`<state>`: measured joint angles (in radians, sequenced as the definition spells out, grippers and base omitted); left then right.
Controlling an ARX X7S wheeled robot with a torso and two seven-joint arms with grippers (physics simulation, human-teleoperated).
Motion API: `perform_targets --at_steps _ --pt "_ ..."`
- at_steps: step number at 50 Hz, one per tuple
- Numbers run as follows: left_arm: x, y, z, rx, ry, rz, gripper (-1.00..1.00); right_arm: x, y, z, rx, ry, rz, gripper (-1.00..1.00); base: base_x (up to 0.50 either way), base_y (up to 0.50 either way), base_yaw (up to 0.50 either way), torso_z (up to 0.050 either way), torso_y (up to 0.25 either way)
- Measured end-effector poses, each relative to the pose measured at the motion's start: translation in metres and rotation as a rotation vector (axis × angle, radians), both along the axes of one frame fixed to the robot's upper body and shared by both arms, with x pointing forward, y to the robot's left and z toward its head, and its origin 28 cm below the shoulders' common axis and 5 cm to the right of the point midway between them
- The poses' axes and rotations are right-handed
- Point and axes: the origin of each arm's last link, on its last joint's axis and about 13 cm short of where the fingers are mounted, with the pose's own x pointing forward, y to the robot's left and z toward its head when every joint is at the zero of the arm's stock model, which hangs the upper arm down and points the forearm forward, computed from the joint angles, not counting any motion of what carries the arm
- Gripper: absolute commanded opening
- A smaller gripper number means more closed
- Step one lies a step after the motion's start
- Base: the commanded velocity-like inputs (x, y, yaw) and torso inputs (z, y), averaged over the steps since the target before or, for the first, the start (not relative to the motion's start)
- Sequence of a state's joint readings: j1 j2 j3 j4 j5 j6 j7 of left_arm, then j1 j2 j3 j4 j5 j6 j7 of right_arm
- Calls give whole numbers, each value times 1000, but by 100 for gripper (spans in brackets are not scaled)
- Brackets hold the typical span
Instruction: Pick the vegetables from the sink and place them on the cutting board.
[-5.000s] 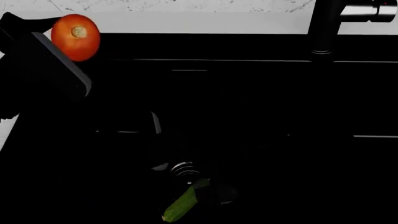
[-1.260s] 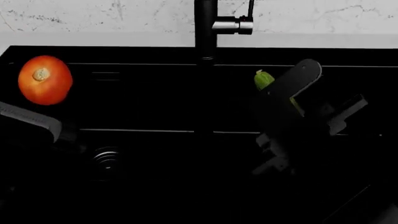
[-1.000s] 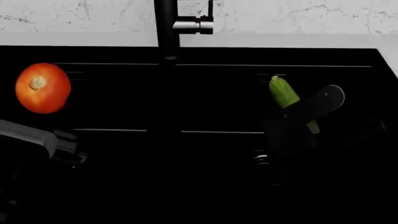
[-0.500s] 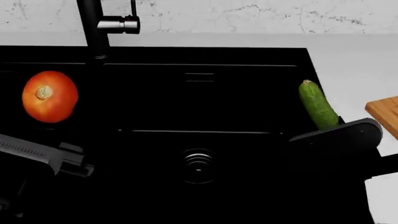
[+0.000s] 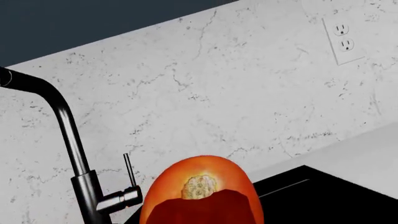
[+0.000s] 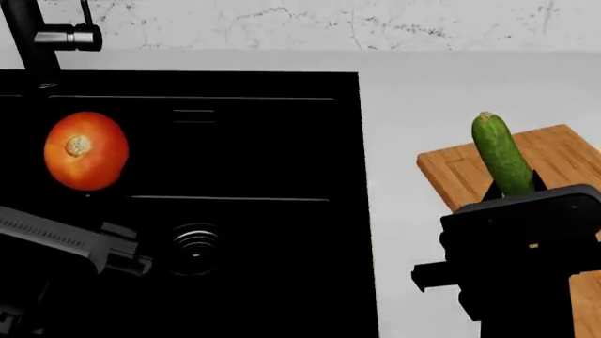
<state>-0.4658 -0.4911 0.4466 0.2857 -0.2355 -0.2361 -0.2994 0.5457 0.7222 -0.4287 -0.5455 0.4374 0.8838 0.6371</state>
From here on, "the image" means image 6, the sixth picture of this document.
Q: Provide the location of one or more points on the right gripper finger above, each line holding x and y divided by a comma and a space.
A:
494, 193
539, 182

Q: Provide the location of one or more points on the green cucumber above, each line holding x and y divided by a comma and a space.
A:
502, 158

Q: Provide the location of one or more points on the wooden cutting board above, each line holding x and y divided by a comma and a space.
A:
559, 155

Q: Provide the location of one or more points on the round sink drain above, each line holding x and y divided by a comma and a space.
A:
195, 248

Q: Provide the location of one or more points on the black sink basin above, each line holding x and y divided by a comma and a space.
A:
263, 158

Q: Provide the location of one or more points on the red tomato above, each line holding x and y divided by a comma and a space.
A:
87, 151

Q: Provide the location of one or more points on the black kitchen faucet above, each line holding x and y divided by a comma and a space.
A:
33, 42

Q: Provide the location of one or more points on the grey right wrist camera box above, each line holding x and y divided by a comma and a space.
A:
540, 198

